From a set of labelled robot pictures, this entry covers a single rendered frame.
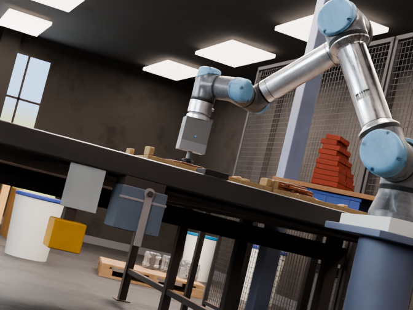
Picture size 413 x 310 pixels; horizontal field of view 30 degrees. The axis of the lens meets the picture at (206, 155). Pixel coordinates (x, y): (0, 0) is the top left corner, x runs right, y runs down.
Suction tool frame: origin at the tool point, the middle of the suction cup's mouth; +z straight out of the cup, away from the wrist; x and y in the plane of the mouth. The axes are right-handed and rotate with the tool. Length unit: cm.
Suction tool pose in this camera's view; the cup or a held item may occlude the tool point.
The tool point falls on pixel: (186, 165)
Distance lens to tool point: 241.2
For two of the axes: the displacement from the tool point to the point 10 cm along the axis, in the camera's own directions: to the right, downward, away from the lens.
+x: 2.1, -0.3, -9.8
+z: -2.4, 9.7, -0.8
